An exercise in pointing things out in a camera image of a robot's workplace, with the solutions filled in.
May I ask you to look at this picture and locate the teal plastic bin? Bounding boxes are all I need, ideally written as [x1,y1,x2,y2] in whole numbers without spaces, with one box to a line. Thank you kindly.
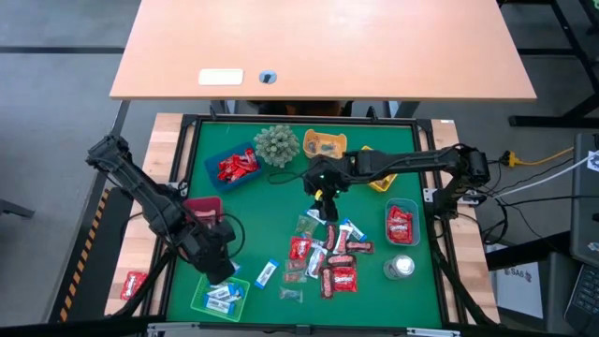
[384,198,421,247]

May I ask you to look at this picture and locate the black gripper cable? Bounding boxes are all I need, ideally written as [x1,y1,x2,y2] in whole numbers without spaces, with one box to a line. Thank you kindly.
[218,212,246,259]
[266,168,310,185]

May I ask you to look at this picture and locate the black corrugated cable conduit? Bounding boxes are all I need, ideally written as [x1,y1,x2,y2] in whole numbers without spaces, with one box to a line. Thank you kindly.
[432,224,492,327]
[111,247,174,319]

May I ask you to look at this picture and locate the light wooden desk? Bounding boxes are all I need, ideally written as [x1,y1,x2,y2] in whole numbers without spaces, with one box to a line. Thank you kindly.
[109,0,538,103]

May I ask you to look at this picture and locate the yellow power cable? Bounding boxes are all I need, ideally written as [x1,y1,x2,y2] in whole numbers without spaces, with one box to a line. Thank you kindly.
[504,145,576,169]

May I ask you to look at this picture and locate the white labelled box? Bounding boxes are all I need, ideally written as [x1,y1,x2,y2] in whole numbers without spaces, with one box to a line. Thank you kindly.
[494,261,547,320]

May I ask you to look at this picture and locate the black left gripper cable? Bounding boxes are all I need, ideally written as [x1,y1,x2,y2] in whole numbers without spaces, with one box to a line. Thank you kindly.
[218,212,246,259]

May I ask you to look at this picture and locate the green mesh basket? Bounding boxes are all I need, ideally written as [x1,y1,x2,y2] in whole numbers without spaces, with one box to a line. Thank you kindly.
[190,273,252,323]

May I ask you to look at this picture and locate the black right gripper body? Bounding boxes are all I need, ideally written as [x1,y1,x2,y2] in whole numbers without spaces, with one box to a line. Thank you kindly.
[302,154,359,201]

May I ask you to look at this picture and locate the black keyboard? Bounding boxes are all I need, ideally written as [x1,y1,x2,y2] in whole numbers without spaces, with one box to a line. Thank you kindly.
[562,264,599,336]

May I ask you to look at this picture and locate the white cable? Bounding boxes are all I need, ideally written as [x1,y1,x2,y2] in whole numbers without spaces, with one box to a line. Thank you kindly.
[495,154,593,200]

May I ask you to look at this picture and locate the white red candy bar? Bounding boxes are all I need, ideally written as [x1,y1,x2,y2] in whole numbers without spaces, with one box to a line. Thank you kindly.
[332,223,355,256]

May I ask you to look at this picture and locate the black yellow striped floor ramp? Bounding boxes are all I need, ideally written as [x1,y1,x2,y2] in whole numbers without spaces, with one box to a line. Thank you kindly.
[49,186,135,324]

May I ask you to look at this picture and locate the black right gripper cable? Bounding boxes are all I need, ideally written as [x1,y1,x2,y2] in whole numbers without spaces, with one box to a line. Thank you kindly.
[266,168,310,185]

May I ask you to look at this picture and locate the green table mat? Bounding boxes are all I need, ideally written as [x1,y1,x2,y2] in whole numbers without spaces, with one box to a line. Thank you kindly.
[166,121,444,329]

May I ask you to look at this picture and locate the blue plastic bin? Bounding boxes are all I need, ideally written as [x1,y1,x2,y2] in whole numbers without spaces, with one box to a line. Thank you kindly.
[203,141,264,195]

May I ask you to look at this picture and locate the black desk base frame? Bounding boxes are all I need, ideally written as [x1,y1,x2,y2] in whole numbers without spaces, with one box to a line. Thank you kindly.
[507,0,599,128]

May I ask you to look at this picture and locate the black floor cable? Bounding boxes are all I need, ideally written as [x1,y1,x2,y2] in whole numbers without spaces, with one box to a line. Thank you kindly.
[481,194,576,247]

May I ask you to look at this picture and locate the white silver candy bar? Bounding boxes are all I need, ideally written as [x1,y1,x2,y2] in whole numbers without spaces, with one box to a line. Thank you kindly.
[304,241,329,280]

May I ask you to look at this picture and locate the black aluminium rig frame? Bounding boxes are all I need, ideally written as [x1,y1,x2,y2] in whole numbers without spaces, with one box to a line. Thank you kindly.
[139,111,469,337]

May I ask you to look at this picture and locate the white rectangular desk plate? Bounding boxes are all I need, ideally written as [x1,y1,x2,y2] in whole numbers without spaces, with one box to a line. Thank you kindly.
[197,67,245,87]

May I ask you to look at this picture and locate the artificial pale green succulent plant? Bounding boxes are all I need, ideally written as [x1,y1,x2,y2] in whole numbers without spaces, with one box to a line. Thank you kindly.
[253,124,301,169]

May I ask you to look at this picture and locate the clear round jar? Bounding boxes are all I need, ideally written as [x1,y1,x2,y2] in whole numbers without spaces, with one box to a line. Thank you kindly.
[383,254,416,281]

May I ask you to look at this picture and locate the silver rail bracket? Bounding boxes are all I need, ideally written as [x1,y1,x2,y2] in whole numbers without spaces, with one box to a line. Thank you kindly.
[405,327,462,337]
[147,321,200,337]

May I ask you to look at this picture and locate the red plastic bin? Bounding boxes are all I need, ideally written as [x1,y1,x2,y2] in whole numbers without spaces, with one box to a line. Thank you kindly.
[182,196,225,230]

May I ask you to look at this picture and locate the red Skittles packet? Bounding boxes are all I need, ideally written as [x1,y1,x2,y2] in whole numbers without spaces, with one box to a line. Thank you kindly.
[387,204,413,225]
[331,266,359,294]
[387,220,416,245]
[288,236,314,262]
[120,270,149,301]

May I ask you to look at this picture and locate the grey chair base leg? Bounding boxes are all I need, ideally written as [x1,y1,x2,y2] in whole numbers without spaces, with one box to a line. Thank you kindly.
[0,198,37,220]

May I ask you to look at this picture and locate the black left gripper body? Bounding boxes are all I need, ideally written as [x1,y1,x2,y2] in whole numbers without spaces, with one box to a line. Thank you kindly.
[180,223,237,271]

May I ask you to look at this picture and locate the yellow mesh basket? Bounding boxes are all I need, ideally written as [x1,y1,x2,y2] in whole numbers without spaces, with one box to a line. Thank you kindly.
[358,144,399,194]

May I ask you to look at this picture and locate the dark grey computer case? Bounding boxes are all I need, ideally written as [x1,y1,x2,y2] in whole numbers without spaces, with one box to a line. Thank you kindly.
[569,132,599,268]

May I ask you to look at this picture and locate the orange plastic bin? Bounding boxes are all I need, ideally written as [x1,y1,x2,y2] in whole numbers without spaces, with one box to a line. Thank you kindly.
[302,128,349,163]

